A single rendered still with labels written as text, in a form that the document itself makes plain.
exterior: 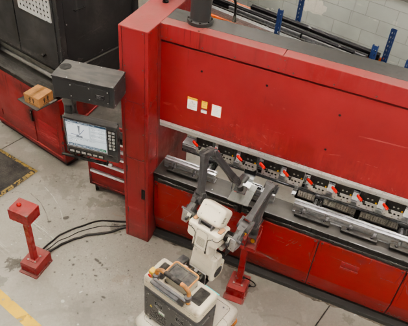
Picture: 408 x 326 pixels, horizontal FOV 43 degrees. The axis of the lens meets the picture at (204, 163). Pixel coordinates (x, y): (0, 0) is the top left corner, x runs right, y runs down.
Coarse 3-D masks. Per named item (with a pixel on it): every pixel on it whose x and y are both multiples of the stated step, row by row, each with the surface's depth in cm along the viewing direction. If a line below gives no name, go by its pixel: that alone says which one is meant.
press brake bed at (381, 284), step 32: (160, 192) 486; (192, 192) 468; (160, 224) 521; (288, 224) 444; (256, 256) 486; (288, 256) 467; (320, 256) 450; (352, 256) 435; (320, 288) 482; (352, 288) 458; (384, 288) 442; (384, 320) 469
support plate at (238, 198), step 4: (252, 188) 448; (256, 188) 448; (232, 192) 442; (236, 192) 443; (248, 192) 444; (252, 192) 444; (232, 196) 439; (236, 196) 439; (240, 196) 439; (244, 196) 440; (248, 196) 440; (252, 196) 440; (228, 200) 436; (232, 200) 435; (236, 200) 436; (240, 200) 436; (244, 200) 436; (248, 200) 437; (244, 204) 432; (248, 204) 433
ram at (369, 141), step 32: (192, 64) 399; (224, 64) 387; (192, 96) 417; (224, 96) 405; (256, 96) 393; (288, 96) 381; (320, 96) 371; (352, 96) 361; (192, 128) 437; (224, 128) 423; (256, 128) 410; (288, 128) 398; (320, 128) 386; (352, 128) 375; (384, 128) 365; (288, 160) 417; (320, 160) 404; (352, 160) 392; (384, 160) 381
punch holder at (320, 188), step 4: (312, 176) 416; (316, 176) 414; (312, 180) 419; (316, 180) 417; (320, 180) 415; (324, 180) 414; (328, 180) 412; (308, 184) 422; (316, 184) 419; (320, 184) 418; (324, 184) 416; (328, 184) 420; (308, 188) 424; (312, 188) 423; (316, 188) 422; (320, 188) 420; (324, 188) 418; (316, 192) 424; (320, 192) 422; (324, 192) 420
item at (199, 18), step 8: (192, 0) 375; (200, 0) 371; (208, 0) 373; (192, 8) 379; (200, 8) 376; (208, 8) 378; (192, 16) 382; (200, 16) 379; (208, 16) 382; (192, 24) 383; (200, 24) 381; (208, 24) 383
